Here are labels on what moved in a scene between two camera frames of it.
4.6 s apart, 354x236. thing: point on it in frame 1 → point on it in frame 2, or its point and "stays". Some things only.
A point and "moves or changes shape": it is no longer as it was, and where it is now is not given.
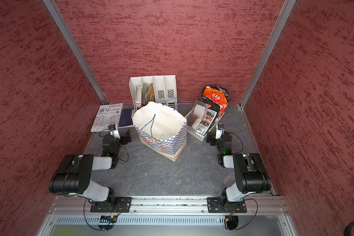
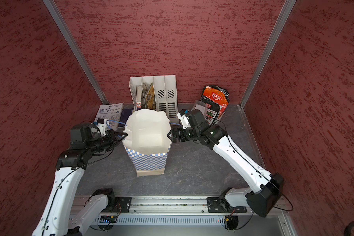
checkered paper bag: x=162 y=129 moves or changes shape
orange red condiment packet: x=218 y=95 stays
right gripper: x=213 y=138 → x=183 y=136
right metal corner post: x=287 y=8 stays
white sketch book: x=107 y=114 stays
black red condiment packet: x=206 y=124 stays
